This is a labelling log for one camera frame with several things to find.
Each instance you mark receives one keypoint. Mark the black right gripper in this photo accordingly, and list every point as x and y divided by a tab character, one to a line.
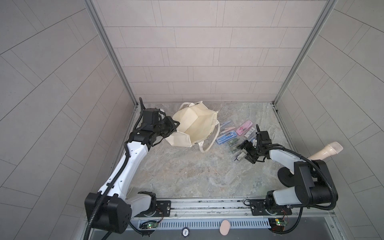
250	158

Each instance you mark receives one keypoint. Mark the right green circuit board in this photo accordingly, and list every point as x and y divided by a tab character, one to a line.
277	225

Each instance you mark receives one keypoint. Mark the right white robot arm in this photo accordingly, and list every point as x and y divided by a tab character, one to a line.
308	182

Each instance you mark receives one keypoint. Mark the clear case green label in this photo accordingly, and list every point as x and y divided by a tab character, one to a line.
233	142

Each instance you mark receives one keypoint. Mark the beige microphone on stand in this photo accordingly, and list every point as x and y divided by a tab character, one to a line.
331	149

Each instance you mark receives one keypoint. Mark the beige oval button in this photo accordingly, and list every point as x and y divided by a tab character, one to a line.
225	227

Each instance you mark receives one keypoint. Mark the aluminium corner frame post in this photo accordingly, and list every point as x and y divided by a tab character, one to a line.
324	15

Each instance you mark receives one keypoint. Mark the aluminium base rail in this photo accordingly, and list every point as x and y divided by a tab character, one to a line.
208	213

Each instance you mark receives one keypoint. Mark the green circuit board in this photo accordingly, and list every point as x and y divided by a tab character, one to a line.
149	225
277	225

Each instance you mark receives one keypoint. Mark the black round microphone base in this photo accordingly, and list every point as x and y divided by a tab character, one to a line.
286	177

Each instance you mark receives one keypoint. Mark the clear plastic stationery box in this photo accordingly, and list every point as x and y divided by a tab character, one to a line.
249	132

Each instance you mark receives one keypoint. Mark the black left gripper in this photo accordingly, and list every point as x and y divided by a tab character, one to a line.
169	122

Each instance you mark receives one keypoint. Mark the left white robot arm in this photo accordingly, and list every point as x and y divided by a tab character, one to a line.
109	209

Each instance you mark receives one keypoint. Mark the pink compass set case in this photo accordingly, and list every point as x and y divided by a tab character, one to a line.
241	130

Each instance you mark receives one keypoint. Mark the floral canvas tote bag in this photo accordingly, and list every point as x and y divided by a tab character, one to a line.
197	123

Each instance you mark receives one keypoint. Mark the left aluminium frame post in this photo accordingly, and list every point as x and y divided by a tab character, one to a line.
90	7

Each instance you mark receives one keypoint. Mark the left green circuit board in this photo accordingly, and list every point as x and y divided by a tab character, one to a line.
149	225

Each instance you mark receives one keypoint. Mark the clear case pink compass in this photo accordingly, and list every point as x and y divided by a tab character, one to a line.
226	130

